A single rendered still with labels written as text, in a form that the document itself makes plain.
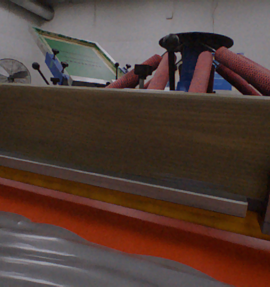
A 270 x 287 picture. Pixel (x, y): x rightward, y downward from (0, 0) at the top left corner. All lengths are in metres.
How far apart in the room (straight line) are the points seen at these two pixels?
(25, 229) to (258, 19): 4.48
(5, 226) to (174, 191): 0.12
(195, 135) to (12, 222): 0.14
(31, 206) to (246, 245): 0.17
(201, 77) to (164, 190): 0.58
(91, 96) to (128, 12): 4.77
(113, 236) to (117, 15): 4.92
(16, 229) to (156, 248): 0.10
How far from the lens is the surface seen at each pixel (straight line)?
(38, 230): 0.18
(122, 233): 0.18
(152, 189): 0.16
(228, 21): 4.52
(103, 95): 0.18
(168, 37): 0.41
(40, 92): 0.21
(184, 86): 0.97
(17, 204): 0.23
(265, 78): 0.79
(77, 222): 0.19
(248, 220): 0.19
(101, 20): 5.16
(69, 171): 0.19
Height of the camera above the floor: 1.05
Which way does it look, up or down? 10 degrees down
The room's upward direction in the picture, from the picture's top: 4 degrees clockwise
